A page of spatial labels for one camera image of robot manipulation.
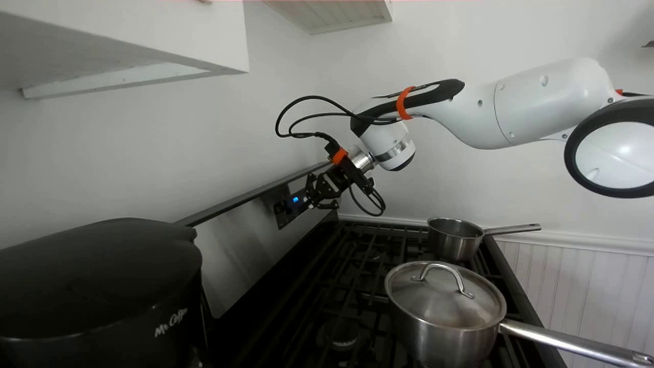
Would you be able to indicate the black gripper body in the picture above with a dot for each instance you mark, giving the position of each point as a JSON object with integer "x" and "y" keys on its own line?
{"x": 340, "y": 181}

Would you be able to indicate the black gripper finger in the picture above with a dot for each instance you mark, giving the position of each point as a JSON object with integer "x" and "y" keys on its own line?
{"x": 325, "y": 201}
{"x": 312, "y": 187}

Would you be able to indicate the large silver pot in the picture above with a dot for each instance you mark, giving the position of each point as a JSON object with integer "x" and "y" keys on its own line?
{"x": 449, "y": 345}

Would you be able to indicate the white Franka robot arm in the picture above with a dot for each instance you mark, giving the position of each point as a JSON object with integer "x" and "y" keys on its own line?
{"x": 537, "y": 102}

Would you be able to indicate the stainless steel gas stove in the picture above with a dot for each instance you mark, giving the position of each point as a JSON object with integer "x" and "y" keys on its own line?
{"x": 272, "y": 273}

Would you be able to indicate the silver pot lid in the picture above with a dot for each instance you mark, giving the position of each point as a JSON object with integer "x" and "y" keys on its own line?
{"x": 441, "y": 296}

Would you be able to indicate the small silver saucepan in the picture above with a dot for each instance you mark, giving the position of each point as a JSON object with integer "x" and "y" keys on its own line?
{"x": 452, "y": 237}

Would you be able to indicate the white range hood vent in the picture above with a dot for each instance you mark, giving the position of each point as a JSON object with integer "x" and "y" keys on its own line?
{"x": 333, "y": 13}

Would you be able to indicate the black coffee maker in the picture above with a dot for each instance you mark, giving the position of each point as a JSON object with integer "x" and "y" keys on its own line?
{"x": 94, "y": 287}

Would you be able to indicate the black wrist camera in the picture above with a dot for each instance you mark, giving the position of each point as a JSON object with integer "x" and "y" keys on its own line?
{"x": 343, "y": 161}

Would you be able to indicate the white wall cabinet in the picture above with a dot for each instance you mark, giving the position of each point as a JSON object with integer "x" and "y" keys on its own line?
{"x": 102, "y": 34}

